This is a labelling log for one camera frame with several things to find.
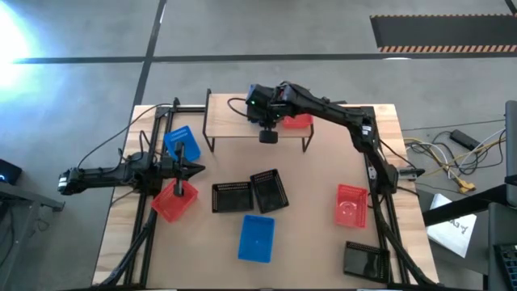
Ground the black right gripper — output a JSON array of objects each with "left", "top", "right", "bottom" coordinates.
[{"left": 245, "top": 82, "right": 286, "bottom": 145}]

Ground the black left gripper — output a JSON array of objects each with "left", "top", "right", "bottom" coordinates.
[{"left": 159, "top": 141, "right": 206, "bottom": 198}]

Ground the blue plastic basket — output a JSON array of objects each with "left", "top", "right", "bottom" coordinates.
[
  {"left": 237, "top": 213, "right": 276, "bottom": 264},
  {"left": 163, "top": 124, "right": 202, "bottom": 162}
]

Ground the red plastic basket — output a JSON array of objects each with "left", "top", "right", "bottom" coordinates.
[
  {"left": 334, "top": 183, "right": 369, "bottom": 230},
  {"left": 150, "top": 178, "right": 200, "bottom": 224},
  {"left": 282, "top": 113, "right": 314, "bottom": 130}
]

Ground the black plastic basket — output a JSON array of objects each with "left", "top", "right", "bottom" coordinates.
[
  {"left": 343, "top": 240, "right": 392, "bottom": 284},
  {"left": 249, "top": 168, "right": 290, "bottom": 215},
  {"left": 211, "top": 181, "right": 255, "bottom": 214}
]

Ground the wooden shelf with black legs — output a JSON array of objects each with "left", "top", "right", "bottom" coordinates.
[{"left": 201, "top": 87, "right": 315, "bottom": 154}]

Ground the grey metal stand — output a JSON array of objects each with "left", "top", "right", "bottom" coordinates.
[{"left": 0, "top": 181, "right": 65, "bottom": 291}]

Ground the black device with blue light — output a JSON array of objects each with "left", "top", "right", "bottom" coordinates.
[{"left": 0, "top": 158, "right": 23, "bottom": 186}]

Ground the black hazard-striped floor mat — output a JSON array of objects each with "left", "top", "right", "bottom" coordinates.
[{"left": 370, "top": 14, "right": 517, "bottom": 53}]

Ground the black power adapter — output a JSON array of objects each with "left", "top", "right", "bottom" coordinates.
[{"left": 449, "top": 129, "right": 481, "bottom": 151}]

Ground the black desk bar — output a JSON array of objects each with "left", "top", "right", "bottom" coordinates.
[{"left": 422, "top": 183, "right": 517, "bottom": 227}]

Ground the white paper sheet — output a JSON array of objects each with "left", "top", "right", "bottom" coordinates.
[{"left": 426, "top": 192, "right": 477, "bottom": 259}]

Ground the grey upright panel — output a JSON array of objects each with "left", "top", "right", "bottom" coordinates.
[{"left": 504, "top": 99, "right": 517, "bottom": 179}]

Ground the grey desk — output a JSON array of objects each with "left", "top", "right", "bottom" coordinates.
[{"left": 486, "top": 201, "right": 517, "bottom": 291}]

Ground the dark slotted crate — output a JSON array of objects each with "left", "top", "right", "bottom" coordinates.
[{"left": 493, "top": 242, "right": 517, "bottom": 291}]

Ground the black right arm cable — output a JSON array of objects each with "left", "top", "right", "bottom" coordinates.
[{"left": 226, "top": 97, "right": 252, "bottom": 120}]

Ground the looped black left arm cable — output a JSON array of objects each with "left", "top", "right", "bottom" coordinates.
[{"left": 115, "top": 129, "right": 162, "bottom": 162}]

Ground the black metal table frame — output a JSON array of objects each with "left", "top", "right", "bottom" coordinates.
[{"left": 90, "top": 96, "right": 439, "bottom": 291}]

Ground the long black left arm cable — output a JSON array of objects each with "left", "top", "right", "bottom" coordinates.
[{"left": 76, "top": 103, "right": 175, "bottom": 169}]

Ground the thin black floor cable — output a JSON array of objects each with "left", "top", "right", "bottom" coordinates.
[{"left": 401, "top": 118, "right": 506, "bottom": 133}]

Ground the yellow cable connector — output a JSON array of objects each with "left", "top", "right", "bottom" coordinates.
[{"left": 456, "top": 179, "right": 477, "bottom": 194}]

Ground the white floor cable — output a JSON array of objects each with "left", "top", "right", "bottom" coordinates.
[{"left": 427, "top": 128, "right": 506, "bottom": 179}]

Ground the yellow floor cable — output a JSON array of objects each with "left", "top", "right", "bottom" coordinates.
[{"left": 403, "top": 137, "right": 506, "bottom": 181}]

